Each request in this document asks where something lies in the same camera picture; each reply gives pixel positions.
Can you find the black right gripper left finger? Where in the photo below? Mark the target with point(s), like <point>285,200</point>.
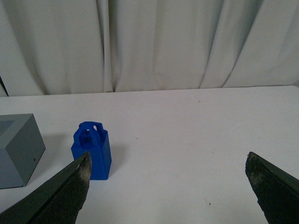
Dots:
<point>58,200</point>

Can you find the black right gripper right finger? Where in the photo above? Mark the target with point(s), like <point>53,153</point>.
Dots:
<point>277,191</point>

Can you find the blue plastic part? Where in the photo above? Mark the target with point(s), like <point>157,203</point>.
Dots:
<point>92,137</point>

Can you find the gray square base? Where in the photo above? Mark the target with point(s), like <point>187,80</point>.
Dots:
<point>21,147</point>

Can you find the dark stand at left edge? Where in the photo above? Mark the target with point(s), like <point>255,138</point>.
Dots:
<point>3,86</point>

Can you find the white curtain backdrop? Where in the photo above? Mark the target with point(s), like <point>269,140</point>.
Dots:
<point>50,47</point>

